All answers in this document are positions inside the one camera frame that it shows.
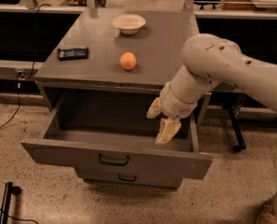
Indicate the robot base column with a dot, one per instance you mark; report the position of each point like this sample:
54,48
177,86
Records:
269,213

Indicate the white bowl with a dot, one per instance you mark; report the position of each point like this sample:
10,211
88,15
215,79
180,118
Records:
129,24

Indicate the black stand leg with wheel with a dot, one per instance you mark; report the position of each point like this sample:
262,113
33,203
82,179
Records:
235,125

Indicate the black floor stand base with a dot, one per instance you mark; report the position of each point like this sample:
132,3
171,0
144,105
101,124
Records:
10,190

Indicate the orange fruit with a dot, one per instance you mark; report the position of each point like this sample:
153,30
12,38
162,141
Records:
128,61

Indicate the dark snack bar wrapper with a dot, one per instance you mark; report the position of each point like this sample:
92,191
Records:
72,54

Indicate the grey drawer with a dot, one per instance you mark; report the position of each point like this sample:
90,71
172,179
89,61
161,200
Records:
111,128
122,175

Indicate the grey drawer cabinet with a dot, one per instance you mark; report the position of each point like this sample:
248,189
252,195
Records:
156,46

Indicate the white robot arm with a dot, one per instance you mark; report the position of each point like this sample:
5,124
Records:
208,60

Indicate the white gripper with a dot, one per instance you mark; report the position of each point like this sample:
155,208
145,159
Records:
175,104

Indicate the grey top drawer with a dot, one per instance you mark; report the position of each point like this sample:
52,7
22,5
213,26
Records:
111,128

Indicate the grey bottom drawer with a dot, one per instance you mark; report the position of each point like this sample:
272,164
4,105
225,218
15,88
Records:
122,175

